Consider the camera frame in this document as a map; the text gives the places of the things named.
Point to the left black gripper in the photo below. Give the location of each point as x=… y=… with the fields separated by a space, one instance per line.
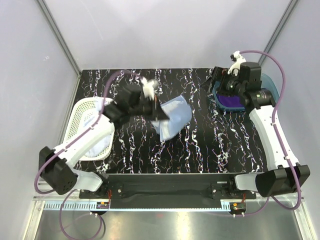
x=157 y=111

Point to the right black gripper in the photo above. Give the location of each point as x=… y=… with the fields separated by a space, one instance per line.
x=221 y=75

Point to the light blue towel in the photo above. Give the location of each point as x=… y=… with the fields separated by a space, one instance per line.
x=179 y=113

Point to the purple towel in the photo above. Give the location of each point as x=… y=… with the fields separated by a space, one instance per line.
x=229 y=101

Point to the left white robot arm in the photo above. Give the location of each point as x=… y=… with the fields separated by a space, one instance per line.
x=56 y=166

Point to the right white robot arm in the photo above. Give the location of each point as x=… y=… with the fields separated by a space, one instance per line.
x=284 y=175

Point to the teal transparent plastic tray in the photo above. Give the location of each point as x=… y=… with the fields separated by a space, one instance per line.
x=266 y=85

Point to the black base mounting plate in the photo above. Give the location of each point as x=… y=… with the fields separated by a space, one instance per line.
x=169 y=191

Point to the white plastic basket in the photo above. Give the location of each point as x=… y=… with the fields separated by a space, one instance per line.
x=78 y=114

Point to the left connector box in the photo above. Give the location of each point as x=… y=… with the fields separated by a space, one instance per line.
x=102 y=205

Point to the connector box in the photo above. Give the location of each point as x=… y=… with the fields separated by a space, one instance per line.
x=238 y=206
x=102 y=205

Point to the right connector box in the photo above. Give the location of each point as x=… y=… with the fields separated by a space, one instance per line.
x=238 y=206

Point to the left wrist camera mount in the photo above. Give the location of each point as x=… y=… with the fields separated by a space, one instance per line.
x=149 y=87

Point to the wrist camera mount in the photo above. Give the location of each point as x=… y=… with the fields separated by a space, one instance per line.
x=237 y=59
x=149 y=87

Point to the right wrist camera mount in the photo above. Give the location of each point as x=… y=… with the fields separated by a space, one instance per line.
x=237 y=59

